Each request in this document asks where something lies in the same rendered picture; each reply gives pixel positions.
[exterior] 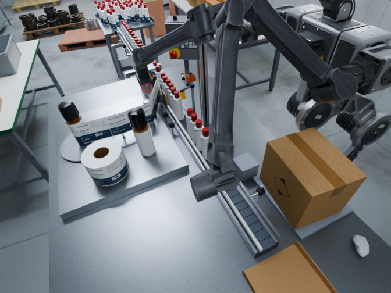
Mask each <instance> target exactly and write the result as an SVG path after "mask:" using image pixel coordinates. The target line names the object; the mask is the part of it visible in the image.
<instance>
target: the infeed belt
mask: <svg viewBox="0 0 391 293"><path fill-rule="evenodd" d="M163 103H164V105H165V106H166V108H167V110H168V111H169V109H168V107H167V105H166V103H165V102H164V101H163ZM169 112H170V111H169ZM179 122H180V123H181V125H182V126H183V128H184V129H185V131H186V133H187V134H188V131H187V122H186V115H185V114H184V120H182V121H179ZM177 125H178V124H177ZM178 127H179V125H178ZM179 128H180V127H179ZM180 130H181V131H182V129H181V128H180ZM182 133H183V132H182ZM183 135H184V136H185V134H184V133H183ZM185 138H186V136H185ZM186 140H187V141H188V139H187V138H186ZM188 142H189V141H188ZM189 144H190V142H189ZM190 146H191V144H190ZM191 147H192V146H191ZM192 149H193V151H194V152H195V150H194V148H193V147H192ZM195 154H196V155H197V153H196V152H195ZM197 157H198V158H199V156H198V155H197ZM199 160H200V162H201V163H202V165H203V166H204V164H203V162H202V161H201V159H200V158H199ZM205 161H206V163H207V165H208V166H209V168H213V166H212V163H210V162H209V161H208V160H205ZM204 168H205V169H206V167H205V166H204ZM206 170H207V169H206ZM225 192H226V193H227V195H228V197H229V198H230V200H231V201H232V202H233V204H234V206H235V207H236V209H237V210H238V212H239V213H240V215H241V216H242V218H243V219H244V221H245V222H246V224H247V225H248V227H249V229H250V230H251V232H252V233H253V234H254V236H255V238H256V239H257V241H258V242H259V244H260V245H261V247H262V251H261V252H263V251H265V250H267V249H268V248H270V247H272V246H274V245H276V242H275V241H274V240H273V238H272V237H271V236H270V234H269V233H268V232H267V230H266V228H265V227H264V226H263V224H262V223H261V222H260V220H259V218H258V217H257V216H256V214H255V213H254V212H253V210H252V209H251V208H250V206H249V204H248V203H247V202H246V200H245V199H244V198H243V196H242V194H241V193H240V192H239V190H238V189H237V188H236V189H235V190H233V191H225ZM220 193H221V194H222V192H220ZM222 196H223V194H222ZM223 198H224V199H225V201H226V202H227V200H226V198H225V197H224V196H223ZM227 204H228V205H229V203H228V202H227ZM229 207H230V209H231V210H232V212H233V213H234V215H235V217H236V218H237V220H238V221H239V223H240V224H241V222H240V220H239V219H238V217H237V216H236V214H235V212H234V211H233V209H232V208H231V206H230V205H229ZM241 226H242V228H243V229H244V231H245V232H246V230H245V228H244V227H243V225H242V224H241ZM246 234H247V235H248V237H249V239H250V240H251V242H252V243H253V245H254V246H255V244H254V242H253V241H252V239H251V238H250V236H249V234H248V233H247V232H246ZM255 248H256V250H257V251H258V253H261V252H260V251H259V250H258V248H257V247H256V246H255Z"/></svg>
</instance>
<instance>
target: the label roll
mask: <svg viewBox="0 0 391 293"><path fill-rule="evenodd" d="M81 162H82V164H83V165H84V167H85V168H86V170H87V171H88V173H89V175H90V176H91V178H92V179H93V180H94V182H95V183H96V184H98V185H102V186H108V185H113V184H116V183H118V182H119V181H121V180H122V179H123V178H124V177H125V176H126V175H127V173H128V171H129V163H128V161H127V159H126V156H125V154H124V151H123V149H122V147H121V145H120V143H119V142H117V141H116V140H113V139H103V140H99V141H96V142H93V143H92V144H90V145H89V146H88V147H87V148H86V149H85V150H84V151H83V153H82V154H81Z"/></svg>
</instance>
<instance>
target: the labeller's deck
mask: <svg viewBox="0 0 391 293"><path fill-rule="evenodd" d="M143 101H144V98H143V96H142V95H140V96H137V97H134V98H130V99H127V100H124V101H120V102H117V103H113V104H110V105H107V106H103V107H101V108H97V109H93V110H90V111H87V112H84V113H80V114H79V115H80V116H81V117H82V118H83V120H84V122H88V121H91V120H96V119H100V118H103V117H108V116H112V115H114V113H116V114H118V113H122V112H124V111H127V110H130V109H131V108H135V107H136V106H137V107H138V106H141V105H143ZM156 116H157V118H155V119H154V123H155V124H156V125H155V127H153V128H151V127H150V131H151V135H152V139H153V142H154V145H155V149H156V152H155V154H154V155H152V156H150V157H143V156H142V155H141V153H140V150H139V147H138V145H137V141H136V138H135V136H134V133H133V130H132V131H128V132H126V133H124V136H125V137H126V138H125V139H123V138H122V135H121V134H120V135H116V136H113V137H112V139H113V140H116V141H117V142H119V143H120V145H121V147H122V149H123V151H124V154H125V156H126V159H127V161H128V163H129V171H128V173H127V175H126V176H125V177H124V178H123V179H122V180H121V181H119V182H118V183H116V184H113V185H108V186H102V185H98V184H96V183H95V182H94V180H93V179H92V178H91V176H90V175H89V173H88V171H87V170H86V168H85V167H84V165H83V164H82V162H72V161H69V160H66V159H65V158H63V157H62V155H61V152H60V148H61V145H62V143H63V141H64V140H65V139H66V138H67V137H68V136H69V135H70V134H71V133H72V132H71V131H70V129H69V127H68V126H67V124H66V120H65V119H60V120H57V121H55V122H56V151H57V167H58V195H59V215H60V217H61V218H62V219H63V220H66V219H69V218H71V217H73V216H76V215H79V214H81V213H84V212H86V211H88V210H91V209H94V208H96V207H99V206H101V205H104V204H106V203H108V202H111V201H114V200H116V199H119V198H121V197H123V196H126V195H129V194H131V193H134V192H136V191H139V190H142V189H143V188H146V187H149V186H151V185H153V184H156V183H158V182H161V181H164V180H166V179H168V178H171V177H173V176H176V175H178V174H181V173H184V172H186V171H188V170H189V164H188V163H187V161H186V160H185V158H184V156H183V154H182V153H181V151H180V149H179V147H178V145H177V144H176V142H175V140H174V139H173V137H172V135H171V133H170V132H169V130H168V128H167V126H166V125H165V123H164V122H163V120H162V118H161V116H160V114H159V113H158V111H156Z"/></svg>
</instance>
